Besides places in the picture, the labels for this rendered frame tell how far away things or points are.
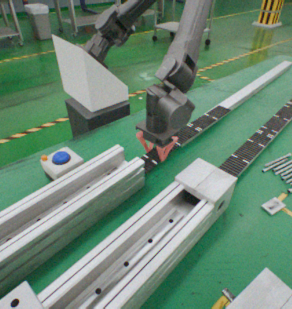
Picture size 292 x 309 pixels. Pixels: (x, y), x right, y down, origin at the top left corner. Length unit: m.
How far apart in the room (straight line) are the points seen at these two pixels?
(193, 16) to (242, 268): 0.56
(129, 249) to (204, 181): 0.20
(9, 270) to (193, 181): 0.38
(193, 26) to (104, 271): 0.55
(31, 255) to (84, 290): 0.12
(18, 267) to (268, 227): 0.51
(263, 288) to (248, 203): 0.26
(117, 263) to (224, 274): 0.20
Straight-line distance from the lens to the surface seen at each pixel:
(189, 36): 0.62
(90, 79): 0.91
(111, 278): 0.45
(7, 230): 0.55
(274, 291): 0.43
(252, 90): 1.14
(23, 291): 0.40
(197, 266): 0.52
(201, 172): 0.55
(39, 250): 0.52
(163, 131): 0.62
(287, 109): 1.03
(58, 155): 0.65
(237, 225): 0.60
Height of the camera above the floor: 1.24
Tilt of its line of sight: 39 degrees down
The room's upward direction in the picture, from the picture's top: straight up
